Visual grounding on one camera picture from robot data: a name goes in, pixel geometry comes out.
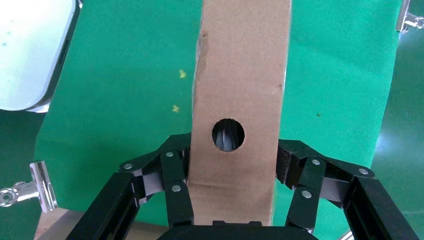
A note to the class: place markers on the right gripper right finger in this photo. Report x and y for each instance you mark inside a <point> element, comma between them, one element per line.
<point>308,185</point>

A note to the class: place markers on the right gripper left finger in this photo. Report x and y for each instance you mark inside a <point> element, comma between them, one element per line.
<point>175,185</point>

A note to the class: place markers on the long cardboard box with hole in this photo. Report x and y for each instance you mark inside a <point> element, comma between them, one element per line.
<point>238,66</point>

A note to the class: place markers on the silver binder clip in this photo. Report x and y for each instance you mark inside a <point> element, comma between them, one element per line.
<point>410,20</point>
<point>36,188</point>

